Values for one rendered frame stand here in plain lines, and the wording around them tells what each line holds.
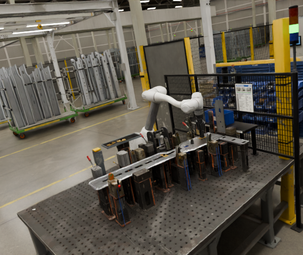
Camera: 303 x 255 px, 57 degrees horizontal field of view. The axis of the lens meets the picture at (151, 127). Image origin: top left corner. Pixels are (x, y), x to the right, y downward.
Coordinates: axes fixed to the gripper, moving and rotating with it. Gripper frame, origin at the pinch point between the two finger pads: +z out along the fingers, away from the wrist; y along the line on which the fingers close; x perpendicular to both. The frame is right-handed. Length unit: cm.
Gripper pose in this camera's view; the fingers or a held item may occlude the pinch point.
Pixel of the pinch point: (201, 133)
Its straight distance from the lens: 280.5
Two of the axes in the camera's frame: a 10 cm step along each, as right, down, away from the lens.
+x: 8.2, -2.9, 4.9
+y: 5.5, 1.4, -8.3
